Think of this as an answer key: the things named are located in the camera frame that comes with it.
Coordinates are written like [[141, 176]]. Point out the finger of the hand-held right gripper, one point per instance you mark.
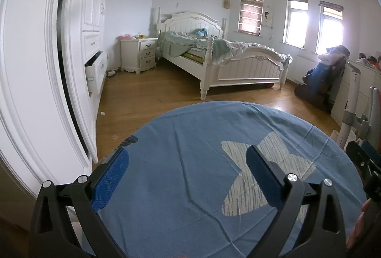
[[357, 152]]

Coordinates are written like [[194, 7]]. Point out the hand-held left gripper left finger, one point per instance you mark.
[[113, 174]]

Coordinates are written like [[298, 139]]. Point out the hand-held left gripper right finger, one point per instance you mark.
[[262, 174]]

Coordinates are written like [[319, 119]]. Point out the person's right hand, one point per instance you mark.
[[367, 222]]

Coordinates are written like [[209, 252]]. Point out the blue cloth with star print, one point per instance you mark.
[[184, 162]]

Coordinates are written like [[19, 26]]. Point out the dark armchair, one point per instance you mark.
[[312, 91]]

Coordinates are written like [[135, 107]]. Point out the blue jeans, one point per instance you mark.
[[321, 76]]

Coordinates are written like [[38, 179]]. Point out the white garment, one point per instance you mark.
[[330, 58]]

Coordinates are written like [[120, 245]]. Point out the white radiator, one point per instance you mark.
[[305, 67]]

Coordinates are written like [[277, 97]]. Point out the white power strip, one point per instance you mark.
[[112, 73]]

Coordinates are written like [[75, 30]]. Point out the white wooden bed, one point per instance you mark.
[[247, 70]]

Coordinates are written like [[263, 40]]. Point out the white nightstand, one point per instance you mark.
[[140, 52]]

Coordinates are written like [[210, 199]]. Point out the bright window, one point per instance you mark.
[[330, 28], [294, 22]]

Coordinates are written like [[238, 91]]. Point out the green bedding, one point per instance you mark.
[[226, 48]]

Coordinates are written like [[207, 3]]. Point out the white wardrobe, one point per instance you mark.
[[29, 67]]

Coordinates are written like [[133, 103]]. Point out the pink item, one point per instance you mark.
[[125, 36]]

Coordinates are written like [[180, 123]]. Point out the small yellow item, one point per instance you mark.
[[140, 36]]

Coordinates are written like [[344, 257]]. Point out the blue plush toy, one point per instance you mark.
[[201, 32]]

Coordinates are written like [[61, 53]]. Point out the wall picture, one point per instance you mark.
[[268, 16]]

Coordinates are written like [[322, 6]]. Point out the small wooden wall ornament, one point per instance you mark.
[[227, 3]]

